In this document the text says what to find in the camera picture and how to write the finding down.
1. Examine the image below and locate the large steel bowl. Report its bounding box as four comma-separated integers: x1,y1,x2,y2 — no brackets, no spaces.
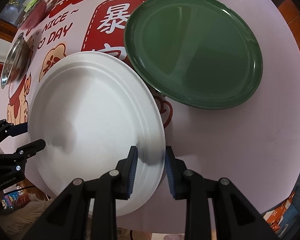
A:
0,33,30,89

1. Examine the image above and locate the pink steel bowl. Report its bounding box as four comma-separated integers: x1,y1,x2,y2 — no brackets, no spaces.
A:
17,0,47,30

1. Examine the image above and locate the green plate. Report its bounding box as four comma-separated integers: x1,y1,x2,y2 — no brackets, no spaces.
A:
124,0,263,109

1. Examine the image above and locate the black cable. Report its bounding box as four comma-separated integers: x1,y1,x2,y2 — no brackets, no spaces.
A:
3,183,38,196

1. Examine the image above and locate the white paper plate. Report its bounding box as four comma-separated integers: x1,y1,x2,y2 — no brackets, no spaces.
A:
28,51,166,216

